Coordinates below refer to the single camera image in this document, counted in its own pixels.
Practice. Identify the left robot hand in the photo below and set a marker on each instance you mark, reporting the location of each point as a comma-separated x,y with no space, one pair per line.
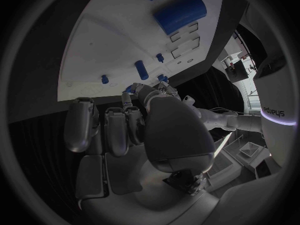
169,90

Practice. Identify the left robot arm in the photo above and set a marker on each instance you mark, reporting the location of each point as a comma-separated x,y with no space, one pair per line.
220,119

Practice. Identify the white task board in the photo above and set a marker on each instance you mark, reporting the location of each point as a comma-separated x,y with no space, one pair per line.
112,46

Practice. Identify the slim blue cylinder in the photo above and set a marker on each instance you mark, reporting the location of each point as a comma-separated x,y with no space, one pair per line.
141,69

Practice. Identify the small blue part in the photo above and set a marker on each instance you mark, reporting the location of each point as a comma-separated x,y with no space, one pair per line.
129,89

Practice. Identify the black screen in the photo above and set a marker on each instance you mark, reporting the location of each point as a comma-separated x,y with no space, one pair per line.
237,71

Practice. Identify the glowing light bar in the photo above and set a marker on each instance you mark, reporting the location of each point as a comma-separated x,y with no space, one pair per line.
223,144

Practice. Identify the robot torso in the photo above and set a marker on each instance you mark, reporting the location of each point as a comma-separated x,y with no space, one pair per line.
274,97

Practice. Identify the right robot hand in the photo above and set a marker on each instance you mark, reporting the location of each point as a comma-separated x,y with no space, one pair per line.
178,131

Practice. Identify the blue plug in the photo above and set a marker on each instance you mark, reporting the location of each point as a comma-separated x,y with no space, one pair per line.
161,78

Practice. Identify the large blue cylinder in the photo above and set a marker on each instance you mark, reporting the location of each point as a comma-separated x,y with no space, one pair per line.
180,15

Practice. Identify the small blue peg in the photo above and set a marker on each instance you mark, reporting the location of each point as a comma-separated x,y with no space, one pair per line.
159,57
104,79

